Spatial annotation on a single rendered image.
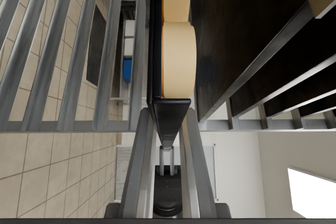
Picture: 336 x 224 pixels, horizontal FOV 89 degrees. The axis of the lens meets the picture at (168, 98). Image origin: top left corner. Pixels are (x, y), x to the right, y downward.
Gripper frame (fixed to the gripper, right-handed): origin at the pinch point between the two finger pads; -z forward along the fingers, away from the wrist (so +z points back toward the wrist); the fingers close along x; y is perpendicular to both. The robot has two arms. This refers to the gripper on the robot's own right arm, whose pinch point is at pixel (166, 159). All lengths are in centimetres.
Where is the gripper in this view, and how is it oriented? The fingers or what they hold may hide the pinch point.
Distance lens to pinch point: 41.5
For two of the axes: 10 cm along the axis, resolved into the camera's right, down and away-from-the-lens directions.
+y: 0.1, 1.8, -9.8
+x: 10.0, 0.0, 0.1
